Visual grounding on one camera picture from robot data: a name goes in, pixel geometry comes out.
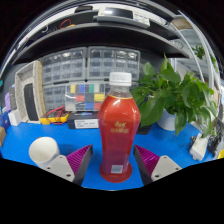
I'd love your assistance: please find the red drink bottle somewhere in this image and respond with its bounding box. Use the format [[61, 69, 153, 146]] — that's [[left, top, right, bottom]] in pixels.
[[97, 71, 142, 178]]

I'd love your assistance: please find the white shelf unit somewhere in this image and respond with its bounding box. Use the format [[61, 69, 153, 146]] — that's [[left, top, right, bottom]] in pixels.
[[169, 13, 224, 111]]

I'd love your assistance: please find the black box with white label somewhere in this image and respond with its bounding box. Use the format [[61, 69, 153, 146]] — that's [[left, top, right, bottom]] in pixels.
[[66, 111, 100, 130]]

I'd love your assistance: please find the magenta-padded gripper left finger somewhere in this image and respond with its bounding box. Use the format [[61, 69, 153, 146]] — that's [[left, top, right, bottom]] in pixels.
[[45, 144, 94, 187]]

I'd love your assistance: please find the plain black flat box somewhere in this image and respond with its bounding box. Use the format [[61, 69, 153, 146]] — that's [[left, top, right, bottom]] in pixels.
[[136, 123, 154, 136]]

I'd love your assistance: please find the dark grey flat box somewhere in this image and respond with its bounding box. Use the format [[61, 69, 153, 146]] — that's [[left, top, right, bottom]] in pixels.
[[8, 87, 18, 113]]

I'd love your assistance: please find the white adapter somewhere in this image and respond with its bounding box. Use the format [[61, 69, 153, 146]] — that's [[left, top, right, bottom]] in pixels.
[[189, 133, 209, 162]]

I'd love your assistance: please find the yellow multimeter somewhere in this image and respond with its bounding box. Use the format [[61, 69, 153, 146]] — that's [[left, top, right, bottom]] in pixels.
[[39, 105, 70, 126]]

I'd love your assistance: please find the black speaker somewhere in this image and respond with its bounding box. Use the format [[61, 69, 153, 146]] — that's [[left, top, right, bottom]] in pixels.
[[23, 83, 40, 122]]

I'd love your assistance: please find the white mug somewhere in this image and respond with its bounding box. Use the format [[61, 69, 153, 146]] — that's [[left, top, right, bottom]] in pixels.
[[28, 136, 61, 169]]

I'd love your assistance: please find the clear box of colourful parts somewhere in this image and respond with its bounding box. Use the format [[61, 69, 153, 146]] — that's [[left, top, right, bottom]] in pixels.
[[64, 83, 108, 112]]

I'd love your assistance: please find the white pegboard tray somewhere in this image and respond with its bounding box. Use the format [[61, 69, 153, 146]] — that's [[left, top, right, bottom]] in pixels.
[[14, 60, 47, 124]]

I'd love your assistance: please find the black wall shelf unit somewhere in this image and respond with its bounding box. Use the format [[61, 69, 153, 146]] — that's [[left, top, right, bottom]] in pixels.
[[11, 3, 188, 66]]

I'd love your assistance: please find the green potted plant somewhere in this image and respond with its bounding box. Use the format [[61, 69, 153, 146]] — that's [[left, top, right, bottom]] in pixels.
[[130, 53, 218, 138]]

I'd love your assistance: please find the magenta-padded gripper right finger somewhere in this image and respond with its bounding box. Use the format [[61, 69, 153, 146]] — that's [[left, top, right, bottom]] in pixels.
[[133, 144, 183, 187]]

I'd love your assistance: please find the grey drawer cabinet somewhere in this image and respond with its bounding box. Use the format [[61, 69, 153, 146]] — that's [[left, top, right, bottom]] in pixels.
[[40, 47, 88, 85], [86, 45, 141, 82], [42, 83, 68, 114]]

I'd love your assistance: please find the purple bag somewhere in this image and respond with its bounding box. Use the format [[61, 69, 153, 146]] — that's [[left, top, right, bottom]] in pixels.
[[3, 92, 13, 113]]

